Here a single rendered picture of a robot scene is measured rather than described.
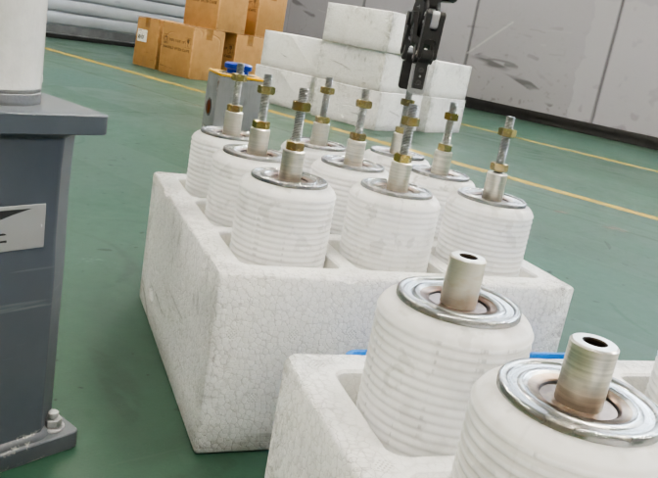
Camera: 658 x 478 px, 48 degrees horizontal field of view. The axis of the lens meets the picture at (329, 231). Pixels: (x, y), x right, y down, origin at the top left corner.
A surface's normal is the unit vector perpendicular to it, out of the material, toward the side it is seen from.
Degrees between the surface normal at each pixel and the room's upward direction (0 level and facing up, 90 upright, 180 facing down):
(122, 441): 0
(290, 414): 90
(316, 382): 0
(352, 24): 90
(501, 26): 90
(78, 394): 0
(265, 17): 90
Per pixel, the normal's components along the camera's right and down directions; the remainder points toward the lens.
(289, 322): 0.36, 0.30
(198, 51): 0.74, 0.29
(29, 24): 0.91, 0.25
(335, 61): -0.62, 0.09
